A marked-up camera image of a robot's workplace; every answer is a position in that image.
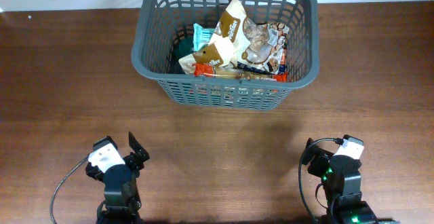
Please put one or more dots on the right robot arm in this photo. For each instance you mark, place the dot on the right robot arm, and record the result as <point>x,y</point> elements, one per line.
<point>339,210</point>

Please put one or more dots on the grey plastic basket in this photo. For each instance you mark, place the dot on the grey plastic basket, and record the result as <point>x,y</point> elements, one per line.
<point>164,24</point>

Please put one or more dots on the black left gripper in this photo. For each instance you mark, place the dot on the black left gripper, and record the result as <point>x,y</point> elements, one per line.
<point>132,159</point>

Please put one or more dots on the Pantree white grain pouch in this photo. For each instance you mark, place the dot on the Pantree white grain pouch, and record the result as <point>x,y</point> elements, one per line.
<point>216,54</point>

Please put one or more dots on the teal wet wipes packet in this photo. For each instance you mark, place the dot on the teal wet wipes packet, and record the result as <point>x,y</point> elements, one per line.
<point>201,37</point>

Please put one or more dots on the Kleenex tissue multipack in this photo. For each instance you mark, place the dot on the Kleenex tissue multipack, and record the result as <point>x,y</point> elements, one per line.
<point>275,64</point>

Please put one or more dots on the Pantree mushroom pouch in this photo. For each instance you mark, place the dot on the Pantree mushroom pouch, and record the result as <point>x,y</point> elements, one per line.
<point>252,42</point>

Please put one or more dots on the green Nescafe coffee bag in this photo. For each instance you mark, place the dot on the green Nescafe coffee bag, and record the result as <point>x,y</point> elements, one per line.
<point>183,48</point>

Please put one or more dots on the San Remo spaghetti packet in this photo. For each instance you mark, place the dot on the San Remo spaghetti packet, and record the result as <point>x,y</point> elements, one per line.
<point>205,70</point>

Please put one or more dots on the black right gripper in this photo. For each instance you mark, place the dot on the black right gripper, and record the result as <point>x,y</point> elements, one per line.
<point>316,159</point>

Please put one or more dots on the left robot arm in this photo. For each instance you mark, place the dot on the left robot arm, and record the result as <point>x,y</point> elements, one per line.
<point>121,196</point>

